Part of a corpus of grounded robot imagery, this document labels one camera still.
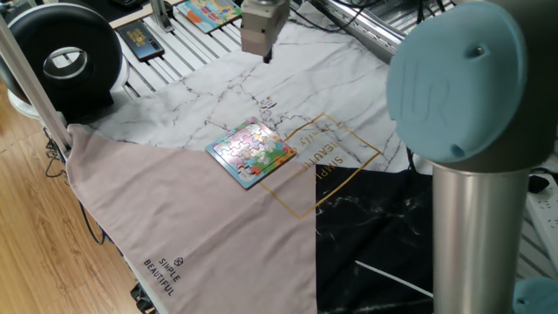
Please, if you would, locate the colourful cartoon puzzle board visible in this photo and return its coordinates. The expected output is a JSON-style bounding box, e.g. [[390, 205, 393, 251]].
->
[[176, 0, 244, 35]]

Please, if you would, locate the aluminium frame post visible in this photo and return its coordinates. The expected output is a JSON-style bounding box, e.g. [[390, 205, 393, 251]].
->
[[0, 15, 73, 154]]

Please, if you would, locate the marble pink black tablecloth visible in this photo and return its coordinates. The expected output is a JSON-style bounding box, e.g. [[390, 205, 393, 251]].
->
[[65, 2, 558, 314]]

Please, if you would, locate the black power plug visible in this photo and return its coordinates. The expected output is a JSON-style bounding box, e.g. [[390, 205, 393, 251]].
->
[[527, 173, 551, 195]]

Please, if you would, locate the black ring-shaped fan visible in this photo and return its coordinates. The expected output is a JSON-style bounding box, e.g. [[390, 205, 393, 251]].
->
[[0, 2, 131, 123]]

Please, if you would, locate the aluminium frame rail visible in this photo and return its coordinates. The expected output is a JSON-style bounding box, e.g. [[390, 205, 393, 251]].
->
[[320, 0, 409, 65]]

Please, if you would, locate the silver metal bracket stand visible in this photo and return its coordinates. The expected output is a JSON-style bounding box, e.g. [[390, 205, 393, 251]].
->
[[149, 0, 176, 34]]

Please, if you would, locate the white zip tie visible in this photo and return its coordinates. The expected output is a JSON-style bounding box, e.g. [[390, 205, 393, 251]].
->
[[354, 259, 435, 298]]

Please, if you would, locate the white power strip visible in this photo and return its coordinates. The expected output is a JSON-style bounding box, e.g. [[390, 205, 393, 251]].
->
[[525, 172, 558, 263]]

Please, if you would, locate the colourful fairy puzzle board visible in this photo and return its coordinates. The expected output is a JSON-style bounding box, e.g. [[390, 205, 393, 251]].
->
[[204, 116, 298, 191]]

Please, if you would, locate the silver Schunk gripper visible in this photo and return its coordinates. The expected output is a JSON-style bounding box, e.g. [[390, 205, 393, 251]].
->
[[239, 0, 292, 65]]

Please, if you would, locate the black smartphone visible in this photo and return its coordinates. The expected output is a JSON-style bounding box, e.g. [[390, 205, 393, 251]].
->
[[116, 19, 166, 62]]

